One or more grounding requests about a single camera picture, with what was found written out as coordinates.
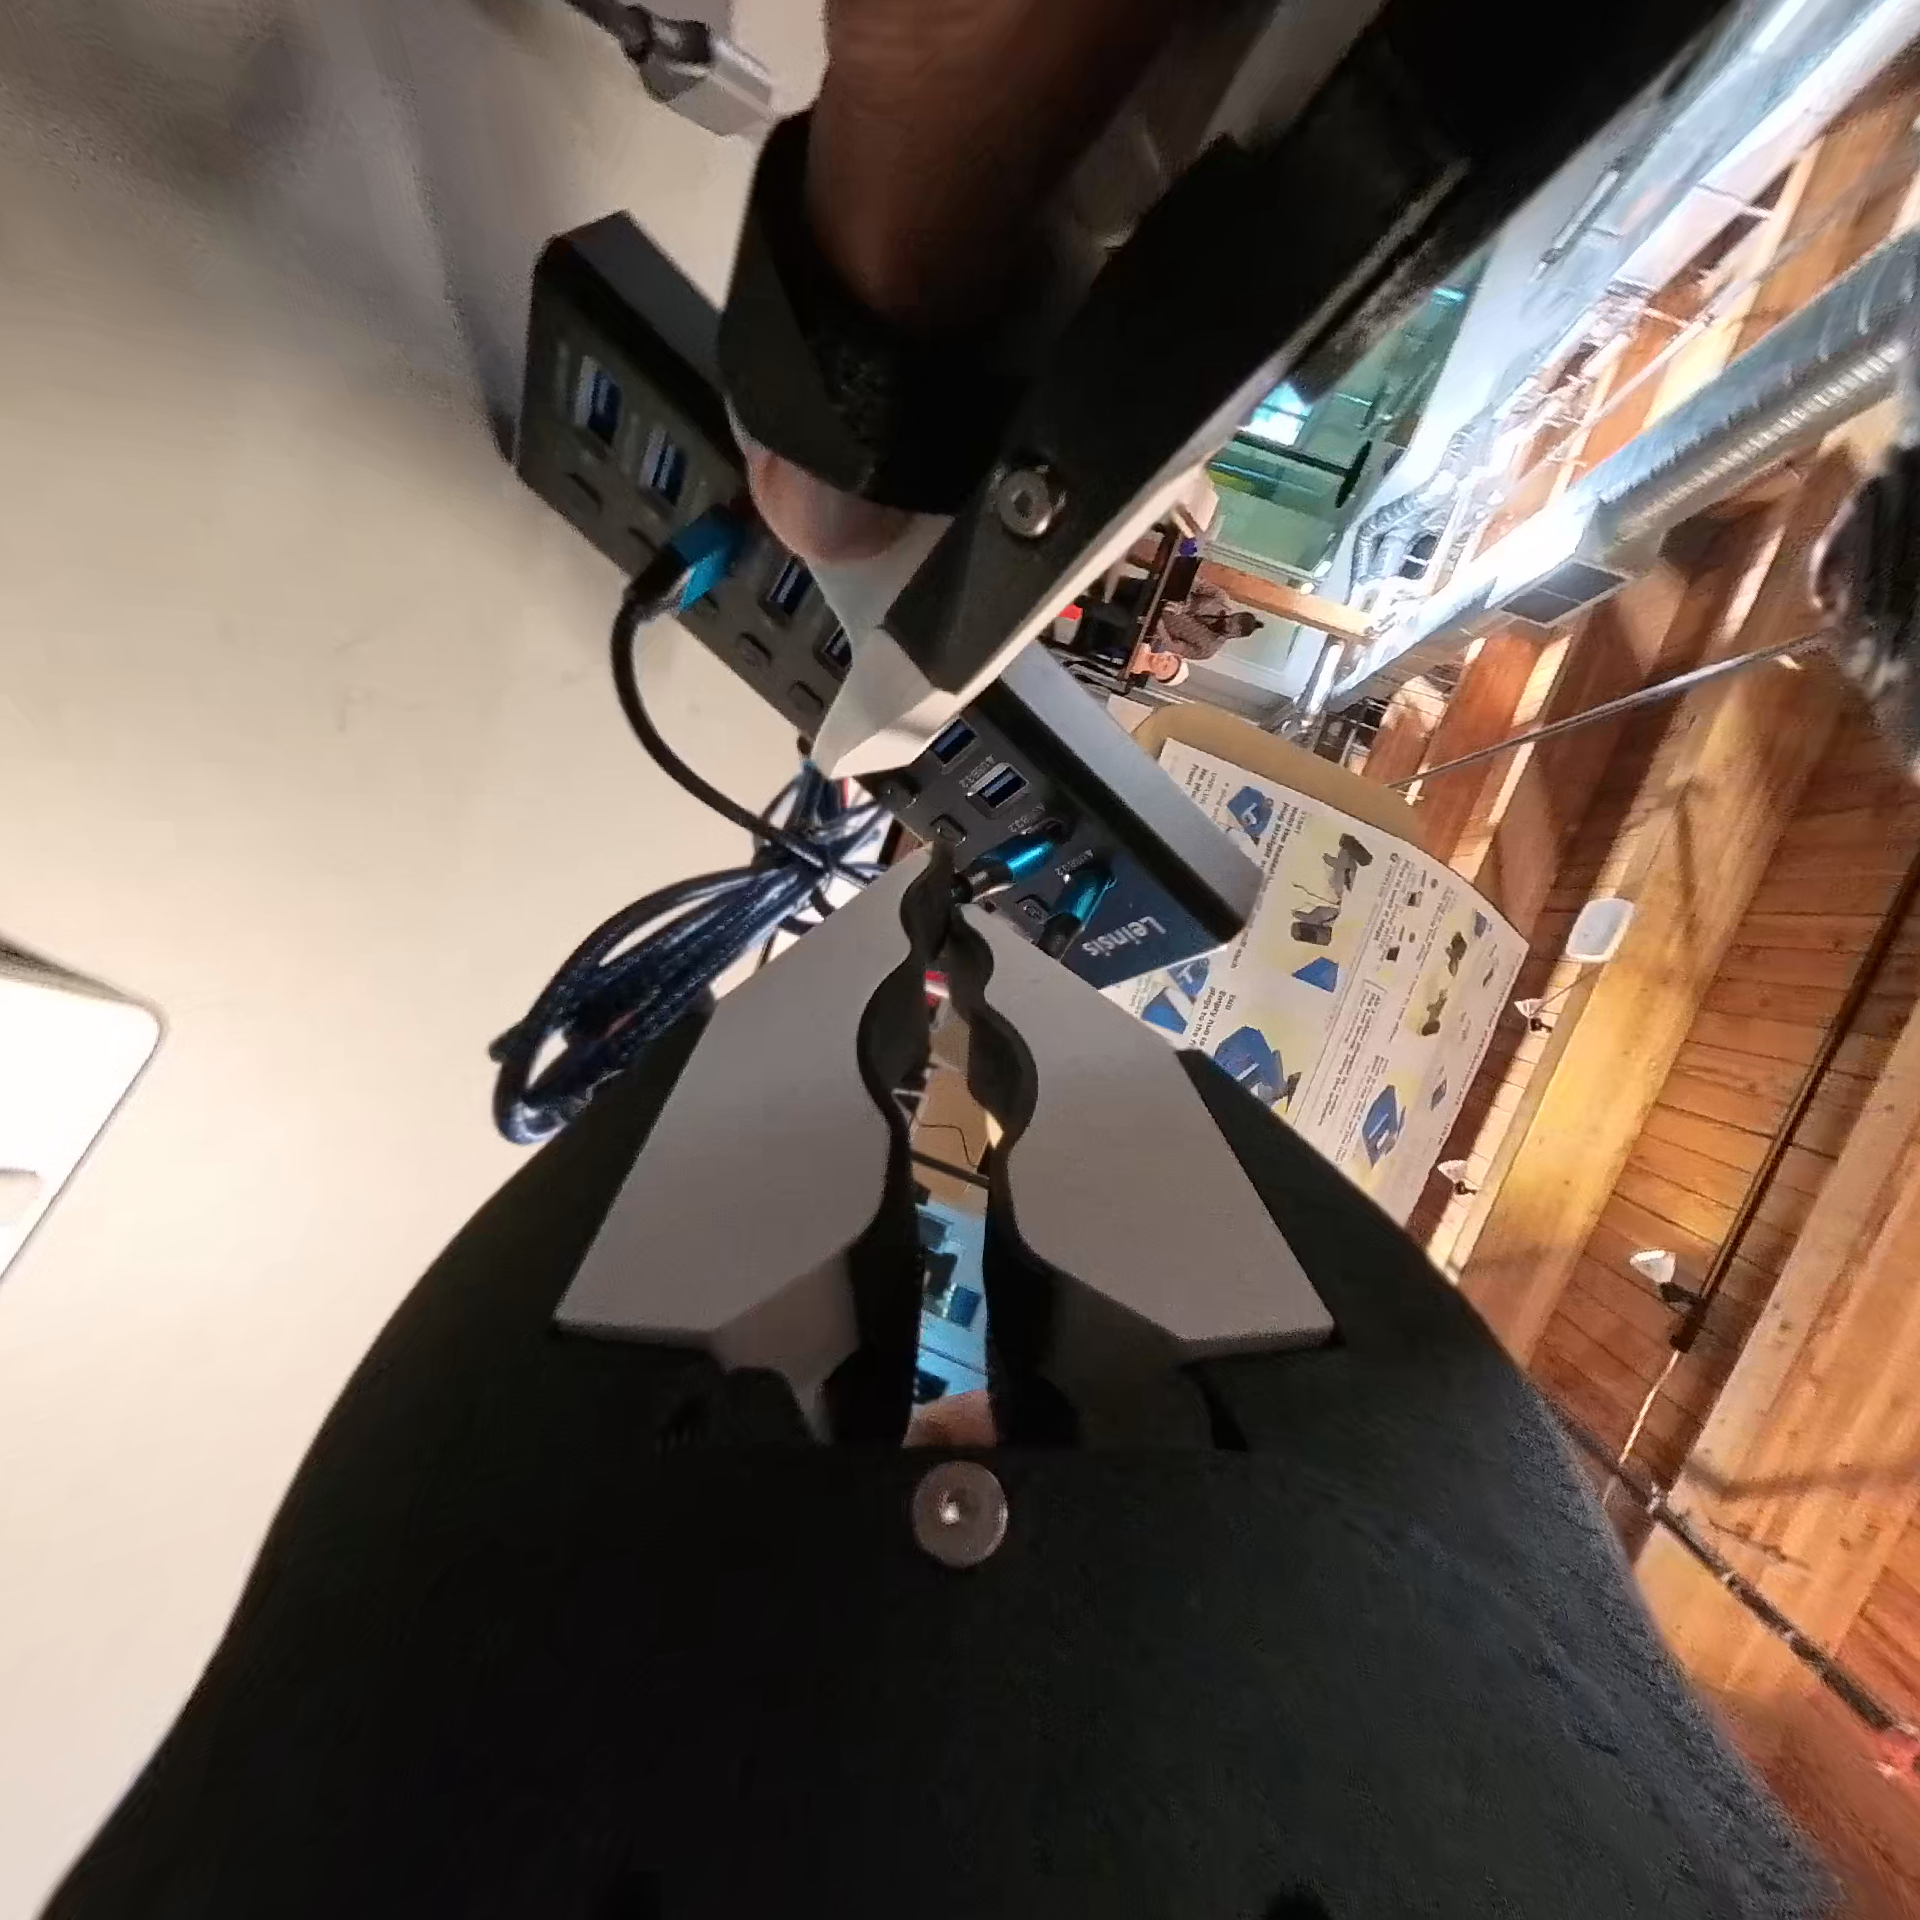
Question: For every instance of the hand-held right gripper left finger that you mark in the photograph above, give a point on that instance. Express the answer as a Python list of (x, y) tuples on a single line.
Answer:
[(733, 1184)]

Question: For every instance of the white rounded object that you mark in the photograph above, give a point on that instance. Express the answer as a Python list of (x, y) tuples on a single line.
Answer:
[(60, 1080)]

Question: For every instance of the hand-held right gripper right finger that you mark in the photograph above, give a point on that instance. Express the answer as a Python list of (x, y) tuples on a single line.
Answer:
[(1155, 1201)]

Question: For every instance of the white document stand wooden board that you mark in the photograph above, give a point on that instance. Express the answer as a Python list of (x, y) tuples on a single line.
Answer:
[(1318, 774)]

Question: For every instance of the person's left hand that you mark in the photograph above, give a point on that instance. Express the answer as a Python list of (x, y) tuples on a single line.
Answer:
[(973, 150)]

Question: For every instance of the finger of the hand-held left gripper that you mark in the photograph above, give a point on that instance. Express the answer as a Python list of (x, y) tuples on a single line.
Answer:
[(868, 662)]

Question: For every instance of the black usb hub blue ports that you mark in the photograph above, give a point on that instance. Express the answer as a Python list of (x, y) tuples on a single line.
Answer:
[(598, 329)]

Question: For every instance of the silver ventilation duct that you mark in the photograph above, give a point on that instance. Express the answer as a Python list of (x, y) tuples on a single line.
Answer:
[(1769, 434)]

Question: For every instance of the white spot lamp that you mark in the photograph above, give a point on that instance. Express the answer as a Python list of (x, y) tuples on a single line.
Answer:
[(1650, 1267), (1453, 1182), (1532, 1018)]

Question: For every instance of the white ceiling access point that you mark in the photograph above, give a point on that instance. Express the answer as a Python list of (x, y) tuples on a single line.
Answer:
[(1604, 931)]

